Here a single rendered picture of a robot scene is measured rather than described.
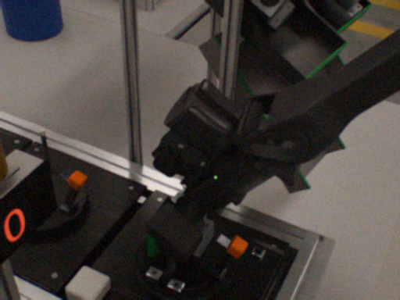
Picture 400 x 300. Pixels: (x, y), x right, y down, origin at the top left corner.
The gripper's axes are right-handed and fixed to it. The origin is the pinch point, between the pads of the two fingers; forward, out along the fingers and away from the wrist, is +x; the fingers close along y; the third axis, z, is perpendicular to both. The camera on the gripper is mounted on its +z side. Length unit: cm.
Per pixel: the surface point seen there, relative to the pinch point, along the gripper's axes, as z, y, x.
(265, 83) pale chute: 1.5, -30.7, -0.6
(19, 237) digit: 12.0, 18.8, -2.4
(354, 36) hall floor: -43, -271, 104
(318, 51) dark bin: 0.1, -29.5, -12.4
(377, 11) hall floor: -47, -313, 101
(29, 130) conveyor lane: 25.7, -14.7, 34.9
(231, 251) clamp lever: -8.2, 0.9, -1.9
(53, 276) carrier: 5.1, 10.3, 18.6
